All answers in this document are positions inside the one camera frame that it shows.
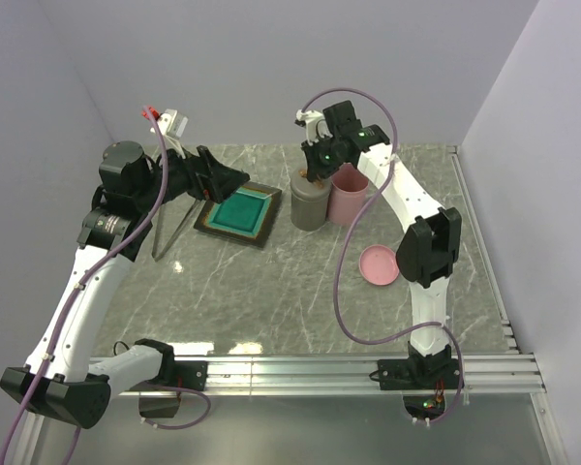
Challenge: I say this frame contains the square teal ceramic plate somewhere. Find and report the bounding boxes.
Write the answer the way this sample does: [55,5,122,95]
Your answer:
[194,182,283,249]

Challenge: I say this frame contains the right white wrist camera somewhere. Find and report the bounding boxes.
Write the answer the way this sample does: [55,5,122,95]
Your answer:
[294,109,332,145]

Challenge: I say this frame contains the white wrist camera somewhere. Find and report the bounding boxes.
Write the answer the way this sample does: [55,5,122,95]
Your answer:
[294,109,332,145]
[141,106,188,153]

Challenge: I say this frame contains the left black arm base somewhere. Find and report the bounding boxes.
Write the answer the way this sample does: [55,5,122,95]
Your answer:
[132,360,212,431]

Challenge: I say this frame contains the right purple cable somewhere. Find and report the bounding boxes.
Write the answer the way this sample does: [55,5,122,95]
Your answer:
[299,86,466,425]

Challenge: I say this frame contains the pink round lid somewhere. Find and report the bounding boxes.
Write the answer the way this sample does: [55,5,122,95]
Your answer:
[358,244,400,286]

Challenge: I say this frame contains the metal serving tongs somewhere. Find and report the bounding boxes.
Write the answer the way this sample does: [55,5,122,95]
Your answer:
[151,200,201,263]

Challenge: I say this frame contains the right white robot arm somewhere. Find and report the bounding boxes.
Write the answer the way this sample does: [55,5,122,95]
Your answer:
[295,101,462,388]

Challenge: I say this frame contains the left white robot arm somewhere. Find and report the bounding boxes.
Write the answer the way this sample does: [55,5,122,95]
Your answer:
[0,141,250,429]

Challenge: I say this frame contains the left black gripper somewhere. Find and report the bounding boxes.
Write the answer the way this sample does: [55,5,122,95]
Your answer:
[136,137,250,211]

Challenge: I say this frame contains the pink cylindrical container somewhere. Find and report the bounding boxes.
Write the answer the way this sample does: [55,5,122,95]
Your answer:
[327,164,369,226]

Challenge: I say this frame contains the grey cylindrical container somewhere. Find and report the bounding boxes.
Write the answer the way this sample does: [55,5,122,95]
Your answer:
[290,194,328,232]

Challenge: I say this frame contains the grey round lid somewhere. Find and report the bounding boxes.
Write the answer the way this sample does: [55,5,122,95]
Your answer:
[290,169,331,202]

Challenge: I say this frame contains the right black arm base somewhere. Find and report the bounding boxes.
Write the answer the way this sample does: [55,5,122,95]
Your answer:
[369,356,465,422]

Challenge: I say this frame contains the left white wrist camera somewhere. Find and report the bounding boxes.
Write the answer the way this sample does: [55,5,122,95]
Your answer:
[141,106,188,153]

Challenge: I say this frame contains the aluminium mounting rail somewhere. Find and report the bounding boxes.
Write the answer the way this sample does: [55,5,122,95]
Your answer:
[14,353,567,464]

